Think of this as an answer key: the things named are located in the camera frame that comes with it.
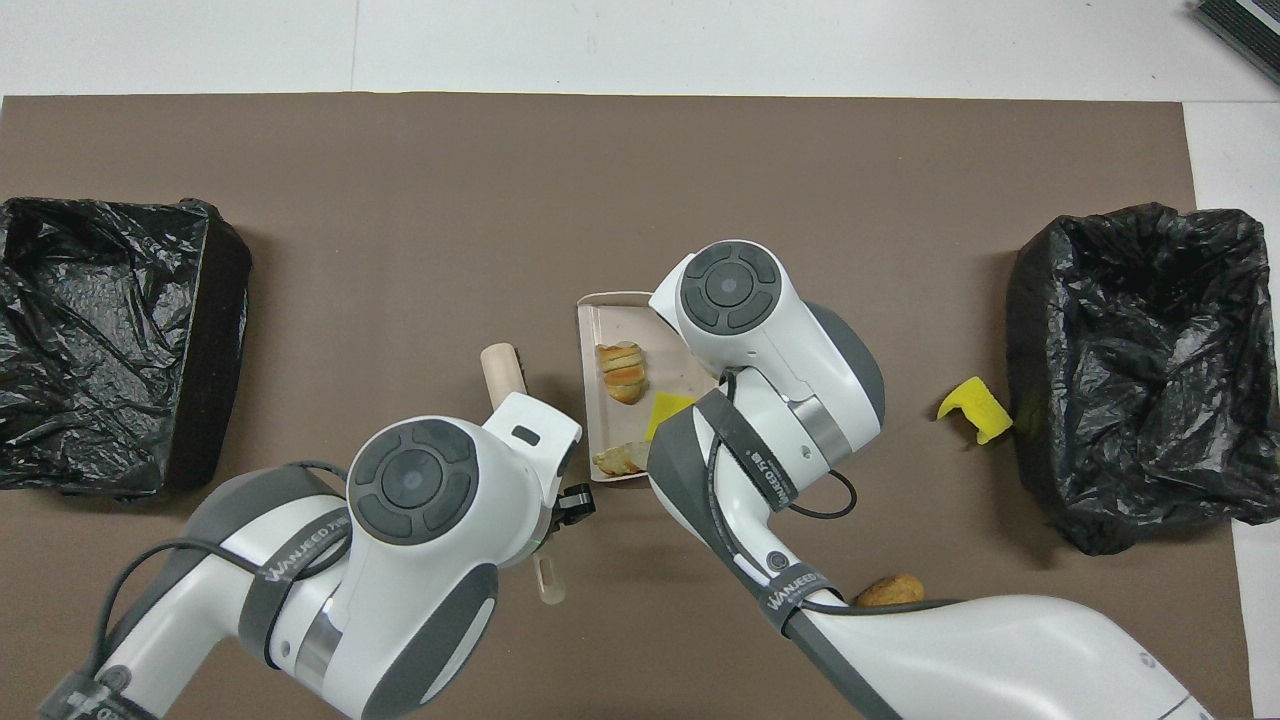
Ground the pale flaky pastry piece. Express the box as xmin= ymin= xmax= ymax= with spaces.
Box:
xmin=592 ymin=440 xmax=651 ymax=478

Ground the golden croissant toy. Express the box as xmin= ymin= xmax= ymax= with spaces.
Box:
xmin=596 ymin=342 xmax=649 ymax=406

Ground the beige hand brush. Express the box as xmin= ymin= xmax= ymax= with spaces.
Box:
xmin=481 ymin=343 xmax=567 ymax=606

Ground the beige plastic dustpan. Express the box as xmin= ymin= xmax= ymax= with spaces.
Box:
xmin=577 ymin=291 xmax=721 ymax=484

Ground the round brown bread roll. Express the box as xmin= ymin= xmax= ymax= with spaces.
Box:
xmin=853 ymin=573 xmax=927 ymax=608

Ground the notched yellow sponge piece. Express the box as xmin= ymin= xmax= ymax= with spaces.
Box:
xmin=937 ymin=376 xmax=1014 ymax=445

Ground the boxy black bag bin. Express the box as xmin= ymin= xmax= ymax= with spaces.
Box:
xmin=0 ymin=197 xmax=253 ymax=498

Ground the crumpled black bag bin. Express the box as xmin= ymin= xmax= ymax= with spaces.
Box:
xmin=1006 ymin=203 xmax=1280 ymax=557

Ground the brown table mat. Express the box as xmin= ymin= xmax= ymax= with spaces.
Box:
xmin=0 ymin=93 xmax=1253 ymax=720

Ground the black striped device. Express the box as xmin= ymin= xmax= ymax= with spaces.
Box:
xmin=1195 ymin=0 xmax=1280 ymax=83

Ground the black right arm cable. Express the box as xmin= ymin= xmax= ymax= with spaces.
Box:
xmin=710 ymin=370 xmax=961 ymax=613

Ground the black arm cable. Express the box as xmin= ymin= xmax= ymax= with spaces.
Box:
xmin=90 ymin=458 xmax=351 ymax=691
xmin=710 ymin=370 xmax=961 ymax=613

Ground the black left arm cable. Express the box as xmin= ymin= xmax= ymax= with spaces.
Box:
xmin=90 ymin=458 xmax=351 ymax=691

